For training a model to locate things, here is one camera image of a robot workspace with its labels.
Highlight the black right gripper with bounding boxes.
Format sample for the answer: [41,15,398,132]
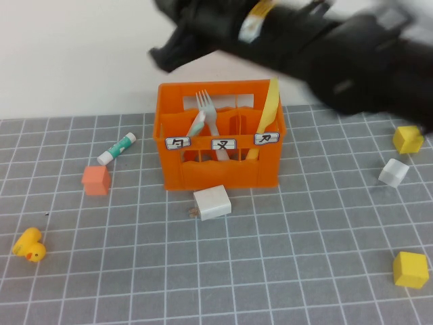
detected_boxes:
[148,0,253,74]

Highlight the pale green plastic spoon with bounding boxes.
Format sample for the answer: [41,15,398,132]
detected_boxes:
[187,120,205,138]

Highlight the orange plastic cutlery holder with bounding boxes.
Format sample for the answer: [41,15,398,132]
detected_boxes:
[152,79,284,192]

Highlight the pale blue plastic fork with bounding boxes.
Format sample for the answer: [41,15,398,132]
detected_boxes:
[195,89,231,162]

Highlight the white green glue stick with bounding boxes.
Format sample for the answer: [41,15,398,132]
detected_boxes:
[96,131,137,166]

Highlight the yellow plastic knife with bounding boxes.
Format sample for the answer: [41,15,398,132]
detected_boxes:
[245,77,280,160]

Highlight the orange cube block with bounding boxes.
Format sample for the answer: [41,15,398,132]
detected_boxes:
[81,165,111,196]

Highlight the white plug charger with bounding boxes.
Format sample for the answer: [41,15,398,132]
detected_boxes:
[187,184,232,221]

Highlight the grey grid table mat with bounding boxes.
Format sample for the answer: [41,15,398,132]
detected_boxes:
[0,97,433,325]

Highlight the yellow rubber duck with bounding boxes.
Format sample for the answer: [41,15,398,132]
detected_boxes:
[12,226,47,263]

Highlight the yellow cube block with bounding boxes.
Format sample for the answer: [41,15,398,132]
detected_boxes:
[392,125,425,155]
[392,251,430,289]

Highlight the white cube block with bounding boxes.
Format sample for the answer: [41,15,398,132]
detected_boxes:
[378,158,410,189]

